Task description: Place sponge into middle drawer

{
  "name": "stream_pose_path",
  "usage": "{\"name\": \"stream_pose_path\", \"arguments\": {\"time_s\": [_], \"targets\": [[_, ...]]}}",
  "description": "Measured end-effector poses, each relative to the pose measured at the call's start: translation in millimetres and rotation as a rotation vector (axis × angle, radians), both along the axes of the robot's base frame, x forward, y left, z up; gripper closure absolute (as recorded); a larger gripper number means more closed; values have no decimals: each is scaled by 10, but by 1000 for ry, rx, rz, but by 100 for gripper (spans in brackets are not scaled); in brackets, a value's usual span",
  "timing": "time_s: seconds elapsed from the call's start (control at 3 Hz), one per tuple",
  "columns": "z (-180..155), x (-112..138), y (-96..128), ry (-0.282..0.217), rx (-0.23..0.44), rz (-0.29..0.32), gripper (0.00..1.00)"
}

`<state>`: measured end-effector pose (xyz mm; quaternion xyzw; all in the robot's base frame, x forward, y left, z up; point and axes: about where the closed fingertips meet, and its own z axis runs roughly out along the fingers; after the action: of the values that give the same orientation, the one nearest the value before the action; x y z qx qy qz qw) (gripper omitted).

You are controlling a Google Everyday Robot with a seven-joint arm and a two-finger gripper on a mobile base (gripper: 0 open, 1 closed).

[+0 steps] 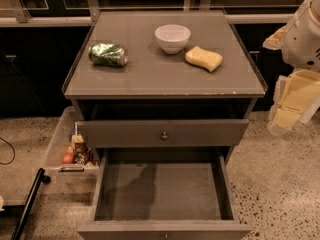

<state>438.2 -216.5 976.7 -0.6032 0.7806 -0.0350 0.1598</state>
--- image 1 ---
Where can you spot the metal railing frame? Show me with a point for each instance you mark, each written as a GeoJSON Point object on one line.
{"type": "Point", "coordinates": [54, 13]}

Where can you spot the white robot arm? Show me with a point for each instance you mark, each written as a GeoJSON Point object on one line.
{"type": "Point", "coordinates": [311, 4]}

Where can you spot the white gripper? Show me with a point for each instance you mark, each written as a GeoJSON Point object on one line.
{"type": "Point", "coordinates": [302, 41]}

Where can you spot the yellow sponge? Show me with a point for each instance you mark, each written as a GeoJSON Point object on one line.
{"type": "Point", "coordinates": [203, 58]}

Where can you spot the brown snack bottle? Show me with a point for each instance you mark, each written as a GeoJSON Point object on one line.
{"type": "Point", "coordinates": [80, 150]}

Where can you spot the orange fruit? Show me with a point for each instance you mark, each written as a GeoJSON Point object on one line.
{"type": "Point", "coordinates": [67, 158]}

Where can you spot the grey top drawer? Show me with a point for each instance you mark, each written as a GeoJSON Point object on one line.
{"type": "Point", "coordinates": [147, 133]}

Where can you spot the grey open middle drawer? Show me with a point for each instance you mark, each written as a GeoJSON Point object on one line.
{"type": "Point", "coordinates": [163, 194]}

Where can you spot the crushed green soda can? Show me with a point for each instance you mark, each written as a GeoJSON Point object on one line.
{"type": "Point", "coordinates": [108, 54]}

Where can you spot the brass top drawer knob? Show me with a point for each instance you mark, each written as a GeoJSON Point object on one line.
{"type": "Point", "coordinates": [164, 136]}

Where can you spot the white bowl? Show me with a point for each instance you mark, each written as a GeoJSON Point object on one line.
{"type": "Point", "coordinates": [172, 38]}

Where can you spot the grey drawer cabinet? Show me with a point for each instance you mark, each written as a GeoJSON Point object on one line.
{"type": "Point", "coordinates": [154, 85]}

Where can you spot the clear plastic storage bin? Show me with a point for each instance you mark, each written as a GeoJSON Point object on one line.
{"type": "Point", "coordinates": [60, 142]}

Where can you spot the black pole stand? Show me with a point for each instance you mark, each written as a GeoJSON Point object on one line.
{"type": "Point", "coordinates": [40, 178]}

